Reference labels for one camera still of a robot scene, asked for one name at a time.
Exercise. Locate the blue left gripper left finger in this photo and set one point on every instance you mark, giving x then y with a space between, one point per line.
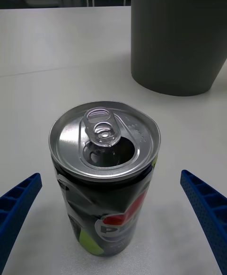
14 211

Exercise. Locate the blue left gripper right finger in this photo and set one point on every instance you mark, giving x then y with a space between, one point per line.
210 211

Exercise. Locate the black drink can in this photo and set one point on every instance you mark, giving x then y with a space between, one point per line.
99 199

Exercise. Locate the grey waste bin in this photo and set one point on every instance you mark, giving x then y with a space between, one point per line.
175 31

